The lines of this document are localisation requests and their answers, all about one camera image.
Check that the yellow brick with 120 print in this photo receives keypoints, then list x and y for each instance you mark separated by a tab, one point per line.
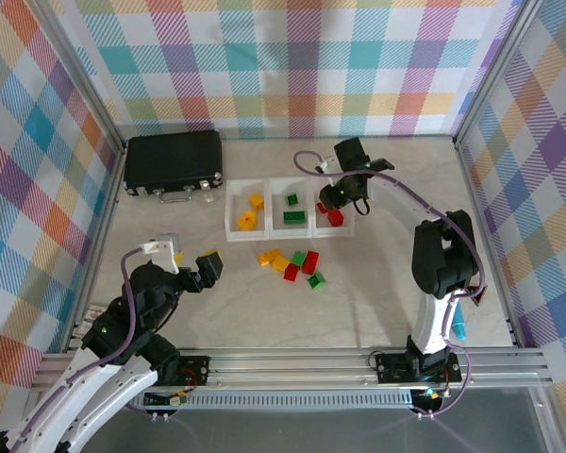
246	221

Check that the yellow plain brick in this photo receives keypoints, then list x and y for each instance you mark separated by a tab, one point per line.
280	264

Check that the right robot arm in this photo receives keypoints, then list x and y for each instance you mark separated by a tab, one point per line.
441	264

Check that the orange-yellow two-by-four brick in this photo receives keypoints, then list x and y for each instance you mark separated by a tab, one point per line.
267	257

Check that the green hollow square brick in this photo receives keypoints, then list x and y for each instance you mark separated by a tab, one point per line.
316	280

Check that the red square brick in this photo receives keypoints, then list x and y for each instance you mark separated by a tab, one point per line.
335	217

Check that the yellow two-by-two brick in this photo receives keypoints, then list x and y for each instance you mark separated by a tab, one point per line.
257	201

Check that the green tall square brick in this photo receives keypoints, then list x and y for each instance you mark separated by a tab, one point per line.
298	259

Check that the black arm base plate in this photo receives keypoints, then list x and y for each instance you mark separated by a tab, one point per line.
195	370
391	368

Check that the aluminium side rail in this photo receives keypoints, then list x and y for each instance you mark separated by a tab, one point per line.
98	245

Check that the red two-by-two brick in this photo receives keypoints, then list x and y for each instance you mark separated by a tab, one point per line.
291	273

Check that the aluminium frame post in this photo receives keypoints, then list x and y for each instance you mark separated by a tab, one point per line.
496	71
86	80

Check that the blue marker pen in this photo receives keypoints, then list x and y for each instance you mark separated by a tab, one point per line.
460	325

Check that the white bin holding red bricks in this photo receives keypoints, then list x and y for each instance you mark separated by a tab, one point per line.
349	227

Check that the printed paper card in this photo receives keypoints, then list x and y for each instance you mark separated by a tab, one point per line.
94	311

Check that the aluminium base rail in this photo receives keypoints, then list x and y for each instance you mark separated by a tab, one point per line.
287	365

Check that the white bin holding yellow bricks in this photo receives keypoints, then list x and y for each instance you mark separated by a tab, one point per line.
238	189

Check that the white bin holding green bricks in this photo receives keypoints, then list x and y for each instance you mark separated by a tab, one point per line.
277	189

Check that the red triangular object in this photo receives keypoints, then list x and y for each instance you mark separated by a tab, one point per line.
478	296

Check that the dark green two-by-four brick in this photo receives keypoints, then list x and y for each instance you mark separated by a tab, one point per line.
294	217

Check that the small electronics board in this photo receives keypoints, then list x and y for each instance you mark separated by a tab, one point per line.
431	395
170	400

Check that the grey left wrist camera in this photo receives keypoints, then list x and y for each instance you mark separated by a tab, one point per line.
167	243

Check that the small clear plastic piece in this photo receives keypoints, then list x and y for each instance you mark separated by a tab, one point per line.
208	197

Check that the black ribbed carrying case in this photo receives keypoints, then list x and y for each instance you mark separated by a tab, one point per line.
172	160

